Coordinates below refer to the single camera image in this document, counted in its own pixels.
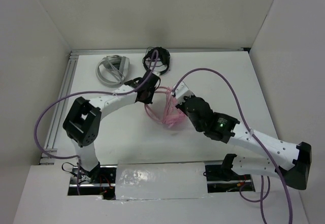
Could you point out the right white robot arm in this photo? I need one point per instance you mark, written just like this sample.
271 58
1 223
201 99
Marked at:
290 160

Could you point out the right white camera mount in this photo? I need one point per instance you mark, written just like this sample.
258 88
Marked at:
181 91

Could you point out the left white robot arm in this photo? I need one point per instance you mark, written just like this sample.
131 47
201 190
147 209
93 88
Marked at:
82 122

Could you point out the pink headphones with cable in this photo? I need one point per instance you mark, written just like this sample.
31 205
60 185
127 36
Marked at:
171 116

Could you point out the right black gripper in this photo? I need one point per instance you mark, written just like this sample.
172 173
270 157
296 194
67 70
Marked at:
182 106

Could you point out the left aluminium rail frame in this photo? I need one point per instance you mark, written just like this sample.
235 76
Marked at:
59 108

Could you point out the white grey headphones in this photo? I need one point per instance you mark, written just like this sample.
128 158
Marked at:
115 65

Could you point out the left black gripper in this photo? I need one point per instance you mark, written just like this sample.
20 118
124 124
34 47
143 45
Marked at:
149 100

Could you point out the white taped cover sheet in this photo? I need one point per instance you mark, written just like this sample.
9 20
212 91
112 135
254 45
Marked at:
160 181

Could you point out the back aluminium rail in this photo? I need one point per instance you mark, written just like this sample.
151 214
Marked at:
171 50

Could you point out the black headphones with cable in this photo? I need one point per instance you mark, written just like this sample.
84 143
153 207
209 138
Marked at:
159 55

